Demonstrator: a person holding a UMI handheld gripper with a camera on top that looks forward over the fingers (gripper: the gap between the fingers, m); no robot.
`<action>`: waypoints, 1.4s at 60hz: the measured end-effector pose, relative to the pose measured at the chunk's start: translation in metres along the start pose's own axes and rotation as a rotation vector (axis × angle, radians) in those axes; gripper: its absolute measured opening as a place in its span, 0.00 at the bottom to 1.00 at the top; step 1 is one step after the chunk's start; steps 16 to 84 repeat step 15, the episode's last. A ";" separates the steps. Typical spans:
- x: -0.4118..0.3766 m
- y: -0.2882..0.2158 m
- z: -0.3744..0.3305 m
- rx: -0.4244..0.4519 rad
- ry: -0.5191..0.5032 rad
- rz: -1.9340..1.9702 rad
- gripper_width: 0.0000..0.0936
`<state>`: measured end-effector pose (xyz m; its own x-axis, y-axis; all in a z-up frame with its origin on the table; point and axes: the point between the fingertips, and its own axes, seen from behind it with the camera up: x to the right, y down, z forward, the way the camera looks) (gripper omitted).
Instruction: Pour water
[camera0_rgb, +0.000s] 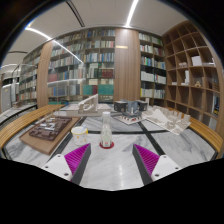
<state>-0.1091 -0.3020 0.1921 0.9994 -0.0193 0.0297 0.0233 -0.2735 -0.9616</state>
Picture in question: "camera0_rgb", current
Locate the dark grey building model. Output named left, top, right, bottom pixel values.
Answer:
left=113, top=98, right=149, bottom=126

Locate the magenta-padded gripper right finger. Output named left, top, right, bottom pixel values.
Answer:
left=131, top=143, right=183, bottom=186

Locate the white terraced architecture model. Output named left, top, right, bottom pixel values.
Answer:
left=141, top=104, right=192, bottom=136

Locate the wide book-filled shelf unit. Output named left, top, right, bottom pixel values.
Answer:
left=46, top=28, right=117, bottom=103

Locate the white cup with yellow rim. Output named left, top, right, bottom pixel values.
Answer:
left=70, top=125, right=90, bottom=147

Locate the flat round red coaster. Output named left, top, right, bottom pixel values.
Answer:
left=98, top=140, right=116, bottom=150

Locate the narrow book-filled shelf unit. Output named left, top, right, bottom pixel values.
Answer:
left=137, top=31, right=168, bottom=108

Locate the wooden cubby shelf unit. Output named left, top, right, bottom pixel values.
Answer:
left=161, top=19, right=224, bottom=138

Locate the curved wooden slatted bench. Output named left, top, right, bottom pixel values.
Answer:
left=0, top=103, right=65, bottom=150
left=187, top=116, right=224, bottom=155

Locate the straight ceiling light strip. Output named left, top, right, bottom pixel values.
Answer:
left=123, top=0, right=141, bottom=29

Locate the clear plastic drink bottle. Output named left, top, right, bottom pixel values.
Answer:
left=99, top=111, right=114, bottom=149

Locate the long white architecture model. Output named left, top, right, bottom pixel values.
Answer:
left=53, top=93, right=113, bottom=118

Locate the brown model on wooden board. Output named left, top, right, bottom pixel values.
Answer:
left=18, top=115, right=81, bottom=157

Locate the book shelf unit behind glass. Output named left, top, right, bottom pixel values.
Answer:
left=16, top=47, right=40, bottom=105

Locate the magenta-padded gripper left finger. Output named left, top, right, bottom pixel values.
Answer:
left=43, top=142, right=92, bottom=186

